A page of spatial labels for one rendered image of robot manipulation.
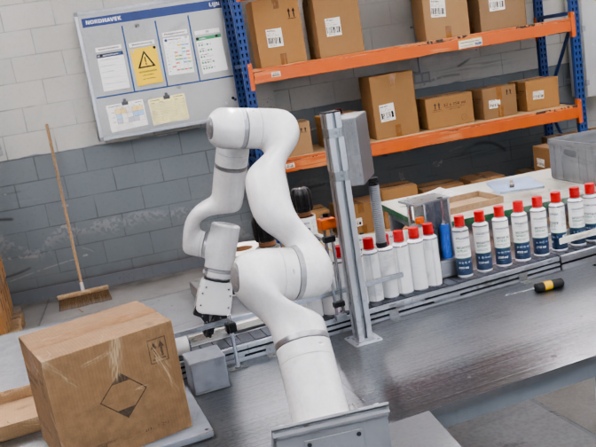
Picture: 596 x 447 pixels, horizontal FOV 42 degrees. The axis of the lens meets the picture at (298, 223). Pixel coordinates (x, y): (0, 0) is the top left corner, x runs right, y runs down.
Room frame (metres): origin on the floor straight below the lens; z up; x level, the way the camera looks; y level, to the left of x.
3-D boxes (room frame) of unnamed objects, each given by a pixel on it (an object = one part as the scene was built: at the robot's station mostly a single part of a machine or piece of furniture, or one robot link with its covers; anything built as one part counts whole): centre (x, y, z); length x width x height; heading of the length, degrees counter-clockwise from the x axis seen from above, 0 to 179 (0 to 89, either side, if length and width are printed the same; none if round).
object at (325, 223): (2.20, -0.07, 1.05); 0.10 x 0.04 x 0.33; 18
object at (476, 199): (3.77, -0.83, 0.82); 0.34 x 0.24 x 0.03; 106
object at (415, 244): (2.34, -0.35, 0.98); 0.05 x 0.05 x 0.20
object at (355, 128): (2.20, -0.18, 1.38); 0.17 x 0.10 x 0.19; 163
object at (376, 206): (2.20, -0.23, 1.18); 0.04 x 0.04 x 0.21
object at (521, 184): (4.06, -1.18, 0.81); 0.32 x 0.24 x 0.01; 176
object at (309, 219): (2.87, -0.03, 1.04); 0.09 x 0.09 x 0.29
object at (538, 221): (2.49, -0.80, 0.98); 0.05 x 0.05 x 0.20
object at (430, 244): (2.36, -0.40, 0.98); 0.05 x 0.05 x 0.20
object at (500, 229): (2.44, -0.66, 0.98); 0.05 x 0.05 x 0.20
